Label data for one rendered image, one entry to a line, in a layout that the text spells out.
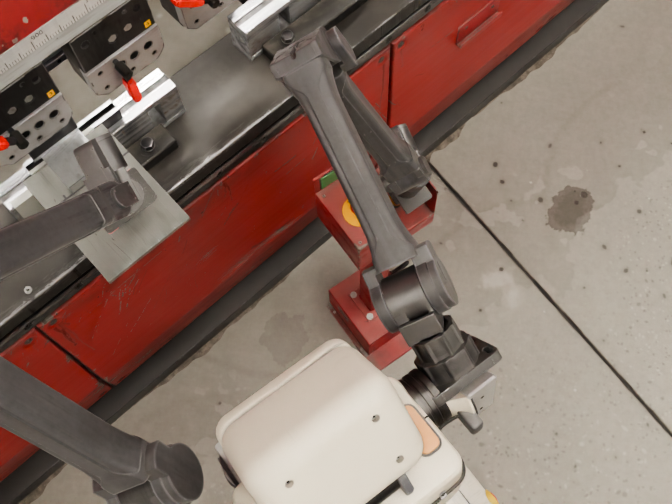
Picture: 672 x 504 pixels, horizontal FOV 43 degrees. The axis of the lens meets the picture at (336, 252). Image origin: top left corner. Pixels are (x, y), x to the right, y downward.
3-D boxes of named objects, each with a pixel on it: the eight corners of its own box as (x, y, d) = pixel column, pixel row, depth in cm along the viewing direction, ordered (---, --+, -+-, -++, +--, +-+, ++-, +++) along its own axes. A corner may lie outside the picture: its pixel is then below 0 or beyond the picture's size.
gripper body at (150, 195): (83, 203, 141) (84, 200, 134) (133, 167, 143) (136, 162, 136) (108, 234, 142) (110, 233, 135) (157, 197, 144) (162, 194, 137)
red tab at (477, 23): (461, 49, 216) (464, 32, 209) (455, 44, 216) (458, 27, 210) (502, 15, 219) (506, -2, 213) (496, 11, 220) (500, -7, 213)
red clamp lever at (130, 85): (137, 106, 151) (123, 75, 142) (124, 92, 152) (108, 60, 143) (145, 100, 151) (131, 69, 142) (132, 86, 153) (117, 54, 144)
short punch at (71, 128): (37, 166, 155) (18, 140, 147) (31, 159, 156) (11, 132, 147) (82, 133, 158) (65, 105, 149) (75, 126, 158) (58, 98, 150)
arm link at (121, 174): (118, 220, 129) (152, 203, 131) (95, 180, 128) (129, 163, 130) (116, 222, 136) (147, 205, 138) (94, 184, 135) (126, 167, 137)
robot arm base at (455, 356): (437, 409, 116) (504, 357, 118) (409, 363, 113) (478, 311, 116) (411, 390, 124) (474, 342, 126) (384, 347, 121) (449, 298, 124)
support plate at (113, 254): (110, 284, 148) (108, 282, 147) (24, 185, 155) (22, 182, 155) (190, 219, 152) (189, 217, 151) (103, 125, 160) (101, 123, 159)
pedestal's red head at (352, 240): (359, 271, 182) (358, 238, 166) (316, 216, 188) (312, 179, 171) (433, 221, 186) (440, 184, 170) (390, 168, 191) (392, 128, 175)
